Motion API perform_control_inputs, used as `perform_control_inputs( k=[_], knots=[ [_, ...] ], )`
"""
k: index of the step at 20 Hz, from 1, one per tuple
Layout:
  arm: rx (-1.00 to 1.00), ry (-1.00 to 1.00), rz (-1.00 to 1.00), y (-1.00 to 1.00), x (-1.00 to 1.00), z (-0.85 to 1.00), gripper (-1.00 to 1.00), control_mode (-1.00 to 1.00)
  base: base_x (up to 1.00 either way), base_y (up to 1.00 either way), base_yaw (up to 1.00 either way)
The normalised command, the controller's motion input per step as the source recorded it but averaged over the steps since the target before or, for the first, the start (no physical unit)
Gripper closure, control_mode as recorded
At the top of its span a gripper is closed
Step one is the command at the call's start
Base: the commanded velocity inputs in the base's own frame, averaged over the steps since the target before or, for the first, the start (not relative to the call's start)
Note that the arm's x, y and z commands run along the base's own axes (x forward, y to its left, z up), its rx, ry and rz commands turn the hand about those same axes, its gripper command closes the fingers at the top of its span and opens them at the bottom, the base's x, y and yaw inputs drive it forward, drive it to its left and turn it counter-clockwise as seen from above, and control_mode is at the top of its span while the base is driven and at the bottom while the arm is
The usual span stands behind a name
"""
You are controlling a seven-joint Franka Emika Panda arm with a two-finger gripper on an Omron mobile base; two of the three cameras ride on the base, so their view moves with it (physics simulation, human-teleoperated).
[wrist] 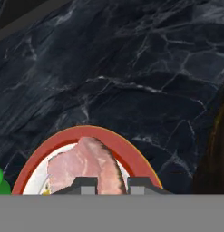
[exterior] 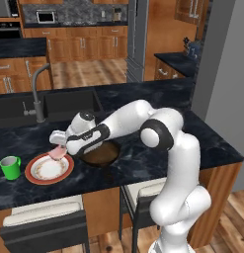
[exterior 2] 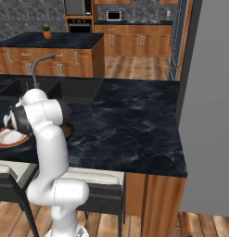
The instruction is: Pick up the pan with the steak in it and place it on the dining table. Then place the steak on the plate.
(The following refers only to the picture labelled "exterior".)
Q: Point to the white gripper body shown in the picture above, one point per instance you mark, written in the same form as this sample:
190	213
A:
57	137

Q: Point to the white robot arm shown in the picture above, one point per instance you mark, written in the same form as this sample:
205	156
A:
179	158

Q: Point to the white plate with red rim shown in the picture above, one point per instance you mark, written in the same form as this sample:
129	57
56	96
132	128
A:
47	170

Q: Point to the dark brown pan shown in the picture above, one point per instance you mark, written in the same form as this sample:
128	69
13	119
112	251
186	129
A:
102	154

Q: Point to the black sink basin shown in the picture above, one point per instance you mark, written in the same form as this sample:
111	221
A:
47	107

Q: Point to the grey sink tap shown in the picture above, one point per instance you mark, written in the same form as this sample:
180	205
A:
37	95

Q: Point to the green mug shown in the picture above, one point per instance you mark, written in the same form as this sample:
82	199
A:
10	167

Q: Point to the wooden island cupboards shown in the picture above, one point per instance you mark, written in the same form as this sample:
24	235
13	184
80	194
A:
18	74

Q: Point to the black stool with cream seat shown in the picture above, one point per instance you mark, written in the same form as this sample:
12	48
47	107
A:
140	204
44	222

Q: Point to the wooden base cupboards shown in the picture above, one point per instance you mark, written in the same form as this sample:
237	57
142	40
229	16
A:
80	42

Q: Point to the white toaster oven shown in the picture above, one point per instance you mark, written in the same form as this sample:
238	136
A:
45	16

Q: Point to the steel fridge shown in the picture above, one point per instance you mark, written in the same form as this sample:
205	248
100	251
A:
137	39

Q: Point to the wooden side cupboard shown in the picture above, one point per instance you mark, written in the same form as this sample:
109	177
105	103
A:
166	71

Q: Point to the black oven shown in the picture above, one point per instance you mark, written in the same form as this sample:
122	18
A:
7	19

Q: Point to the blue pot with dark tools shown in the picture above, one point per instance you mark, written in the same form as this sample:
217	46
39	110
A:
192	49

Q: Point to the white wall socket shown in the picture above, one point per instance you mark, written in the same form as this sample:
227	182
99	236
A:
103	14

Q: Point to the wooden wall cupboards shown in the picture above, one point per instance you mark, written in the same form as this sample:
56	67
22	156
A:
74	1

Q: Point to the wooden wall cupboard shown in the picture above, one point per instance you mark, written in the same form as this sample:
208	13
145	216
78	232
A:
190	11

